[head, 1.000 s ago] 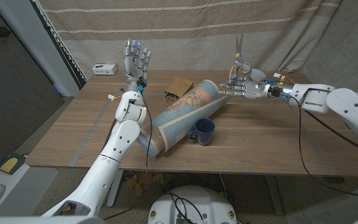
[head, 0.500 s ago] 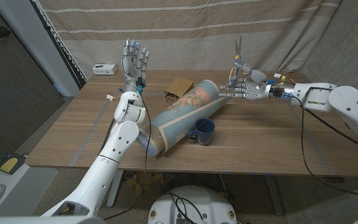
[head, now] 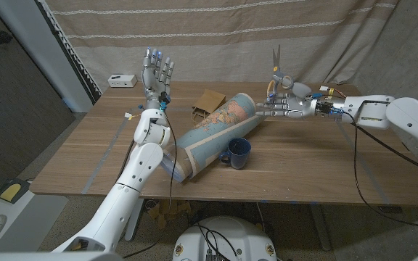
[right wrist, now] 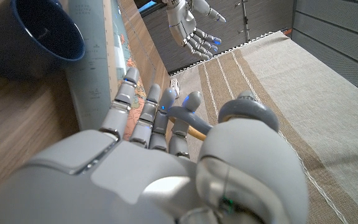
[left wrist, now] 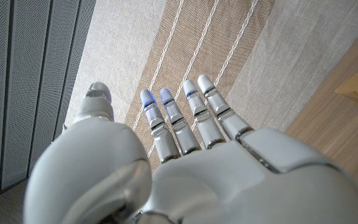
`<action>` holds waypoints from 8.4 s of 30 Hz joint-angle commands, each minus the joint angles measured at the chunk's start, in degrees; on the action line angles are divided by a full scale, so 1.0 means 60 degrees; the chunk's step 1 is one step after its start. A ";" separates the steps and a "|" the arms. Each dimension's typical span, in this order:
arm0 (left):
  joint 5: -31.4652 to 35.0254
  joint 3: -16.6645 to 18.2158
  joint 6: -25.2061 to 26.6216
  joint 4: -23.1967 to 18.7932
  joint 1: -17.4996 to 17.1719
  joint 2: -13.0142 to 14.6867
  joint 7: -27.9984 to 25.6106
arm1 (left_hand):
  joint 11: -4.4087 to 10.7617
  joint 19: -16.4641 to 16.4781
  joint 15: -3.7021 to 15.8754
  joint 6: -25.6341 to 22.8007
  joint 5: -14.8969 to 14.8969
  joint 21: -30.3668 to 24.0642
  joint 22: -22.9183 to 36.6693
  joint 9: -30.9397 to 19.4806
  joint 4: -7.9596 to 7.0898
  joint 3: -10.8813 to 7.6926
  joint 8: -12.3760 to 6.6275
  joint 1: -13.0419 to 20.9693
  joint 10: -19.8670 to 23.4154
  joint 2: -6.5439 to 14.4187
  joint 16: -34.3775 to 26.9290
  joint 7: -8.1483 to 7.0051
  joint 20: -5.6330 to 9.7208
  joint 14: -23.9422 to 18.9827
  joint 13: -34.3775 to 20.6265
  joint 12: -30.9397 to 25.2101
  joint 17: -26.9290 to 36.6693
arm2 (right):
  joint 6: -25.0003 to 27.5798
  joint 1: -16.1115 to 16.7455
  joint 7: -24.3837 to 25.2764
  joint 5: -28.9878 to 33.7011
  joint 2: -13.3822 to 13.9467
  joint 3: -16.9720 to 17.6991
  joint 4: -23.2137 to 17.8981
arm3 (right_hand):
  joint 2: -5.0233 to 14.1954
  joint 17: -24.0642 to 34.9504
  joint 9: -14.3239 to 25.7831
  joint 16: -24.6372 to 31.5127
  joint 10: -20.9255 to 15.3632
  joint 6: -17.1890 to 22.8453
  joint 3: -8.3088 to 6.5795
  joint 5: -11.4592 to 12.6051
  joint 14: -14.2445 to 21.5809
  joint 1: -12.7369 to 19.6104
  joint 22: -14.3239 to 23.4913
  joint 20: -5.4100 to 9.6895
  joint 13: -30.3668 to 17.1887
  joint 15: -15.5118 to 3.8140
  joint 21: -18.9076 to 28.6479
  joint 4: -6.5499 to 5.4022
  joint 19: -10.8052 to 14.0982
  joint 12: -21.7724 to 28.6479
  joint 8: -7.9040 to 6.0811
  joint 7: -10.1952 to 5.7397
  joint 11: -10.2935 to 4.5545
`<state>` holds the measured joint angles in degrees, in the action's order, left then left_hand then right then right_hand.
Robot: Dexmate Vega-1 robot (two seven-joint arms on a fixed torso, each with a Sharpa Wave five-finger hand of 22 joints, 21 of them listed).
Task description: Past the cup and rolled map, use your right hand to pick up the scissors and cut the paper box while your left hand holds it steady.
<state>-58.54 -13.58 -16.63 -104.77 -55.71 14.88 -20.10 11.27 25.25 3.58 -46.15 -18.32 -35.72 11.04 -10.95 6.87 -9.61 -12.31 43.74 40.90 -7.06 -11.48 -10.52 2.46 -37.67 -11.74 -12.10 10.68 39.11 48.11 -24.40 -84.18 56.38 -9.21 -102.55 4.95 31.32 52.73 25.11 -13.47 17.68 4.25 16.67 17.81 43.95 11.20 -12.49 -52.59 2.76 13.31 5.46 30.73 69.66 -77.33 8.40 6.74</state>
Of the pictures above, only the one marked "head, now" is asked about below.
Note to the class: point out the beige striped curtain backdrop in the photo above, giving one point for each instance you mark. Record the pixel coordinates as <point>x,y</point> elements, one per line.
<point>212,47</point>

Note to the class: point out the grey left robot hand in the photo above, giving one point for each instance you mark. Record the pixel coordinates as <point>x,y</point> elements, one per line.
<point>156,79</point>

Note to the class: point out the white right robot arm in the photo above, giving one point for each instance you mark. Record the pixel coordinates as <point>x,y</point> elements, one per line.
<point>412,123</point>

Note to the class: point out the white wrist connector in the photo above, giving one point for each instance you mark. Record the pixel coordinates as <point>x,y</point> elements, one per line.
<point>128,115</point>
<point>324,88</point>

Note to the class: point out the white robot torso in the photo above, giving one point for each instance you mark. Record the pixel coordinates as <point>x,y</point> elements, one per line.
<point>227,235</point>

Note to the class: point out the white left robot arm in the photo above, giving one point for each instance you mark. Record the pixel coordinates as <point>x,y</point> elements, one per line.
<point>133,170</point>

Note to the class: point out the white left wrist connector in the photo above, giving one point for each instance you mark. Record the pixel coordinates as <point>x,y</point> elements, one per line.
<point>128,115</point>

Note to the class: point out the dark textured door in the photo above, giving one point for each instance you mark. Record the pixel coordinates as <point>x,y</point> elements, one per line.
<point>9,108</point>

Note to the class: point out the black triangle-patterned trim strip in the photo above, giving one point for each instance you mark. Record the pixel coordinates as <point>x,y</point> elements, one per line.
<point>71,54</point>

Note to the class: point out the white table leg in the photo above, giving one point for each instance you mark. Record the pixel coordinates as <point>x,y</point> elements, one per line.
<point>319,228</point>
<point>136,224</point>

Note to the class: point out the white door frame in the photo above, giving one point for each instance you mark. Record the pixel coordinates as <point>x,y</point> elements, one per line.
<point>38,47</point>

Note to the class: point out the white power strip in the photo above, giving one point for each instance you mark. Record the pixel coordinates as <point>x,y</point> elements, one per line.
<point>122,80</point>

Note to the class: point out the dark blue mug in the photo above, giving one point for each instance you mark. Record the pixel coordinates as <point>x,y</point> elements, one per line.
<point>238,154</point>

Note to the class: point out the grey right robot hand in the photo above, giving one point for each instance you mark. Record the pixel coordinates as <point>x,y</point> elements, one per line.
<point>296,107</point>

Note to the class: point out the rolled world map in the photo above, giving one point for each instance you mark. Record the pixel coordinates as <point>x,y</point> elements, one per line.
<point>223,123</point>

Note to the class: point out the grey orange scissors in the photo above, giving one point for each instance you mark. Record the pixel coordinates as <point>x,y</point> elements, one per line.
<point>276,69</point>

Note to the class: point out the white right wrist connector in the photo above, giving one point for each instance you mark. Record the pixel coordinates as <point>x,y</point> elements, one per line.
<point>324,88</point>

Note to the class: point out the brown paper bag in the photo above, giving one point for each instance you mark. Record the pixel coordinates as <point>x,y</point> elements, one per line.
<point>209,101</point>

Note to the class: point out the cardboard scraps pile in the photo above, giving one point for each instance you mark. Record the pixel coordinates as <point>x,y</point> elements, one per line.
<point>169,212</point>

